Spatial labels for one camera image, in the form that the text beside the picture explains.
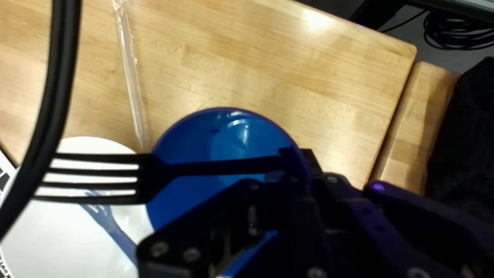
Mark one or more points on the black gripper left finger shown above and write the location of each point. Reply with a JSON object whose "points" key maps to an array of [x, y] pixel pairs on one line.
{"points": [[266, 224]]}

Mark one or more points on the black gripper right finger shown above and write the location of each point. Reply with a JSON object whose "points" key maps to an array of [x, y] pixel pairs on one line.
{"points": [[390, 232]]}

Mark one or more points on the blue plastic cup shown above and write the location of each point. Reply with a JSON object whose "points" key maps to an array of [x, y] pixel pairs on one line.
{"points": [[211, 134]]}

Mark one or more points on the black plastic fork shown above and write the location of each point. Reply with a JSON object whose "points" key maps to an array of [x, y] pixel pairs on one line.
{"points": [[137, 178]]}

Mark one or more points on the white bowl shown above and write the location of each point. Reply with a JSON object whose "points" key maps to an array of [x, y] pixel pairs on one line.
{"points": [[75, 241]]}

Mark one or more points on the clear plastic straw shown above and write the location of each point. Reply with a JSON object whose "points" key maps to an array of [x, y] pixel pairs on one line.
{"points": [[131, 71]]}

